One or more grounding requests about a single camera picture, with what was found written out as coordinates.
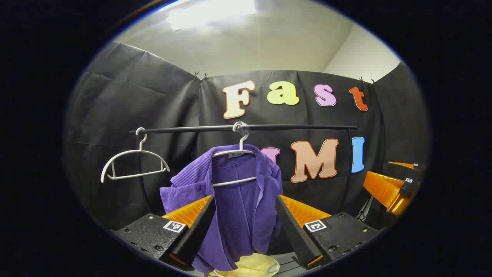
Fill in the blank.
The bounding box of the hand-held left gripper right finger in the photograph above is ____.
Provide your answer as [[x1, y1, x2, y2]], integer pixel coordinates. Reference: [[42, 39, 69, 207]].
[[275, 194, 381, 270]]

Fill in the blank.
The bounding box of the black clothes rack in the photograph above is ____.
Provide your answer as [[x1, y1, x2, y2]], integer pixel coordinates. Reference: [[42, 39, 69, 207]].
[[129, 124, 373, 224]]

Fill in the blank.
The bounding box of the purple corduroy shirt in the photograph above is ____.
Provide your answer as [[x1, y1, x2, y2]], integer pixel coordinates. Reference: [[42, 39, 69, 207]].
[[160, 144, 284, 274]]

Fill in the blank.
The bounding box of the white hanger tied to rail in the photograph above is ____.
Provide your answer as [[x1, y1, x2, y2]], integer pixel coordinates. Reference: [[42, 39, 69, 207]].
[[212, 122, 257, 188]]

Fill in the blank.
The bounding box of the white plastic hanger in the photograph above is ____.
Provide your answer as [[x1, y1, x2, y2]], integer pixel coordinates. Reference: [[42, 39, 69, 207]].
[[101, 127, 170, 184]]

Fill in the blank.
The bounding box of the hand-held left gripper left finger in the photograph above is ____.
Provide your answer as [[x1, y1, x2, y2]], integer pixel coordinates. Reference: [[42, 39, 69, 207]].
[[111, 195, 216, 272]]

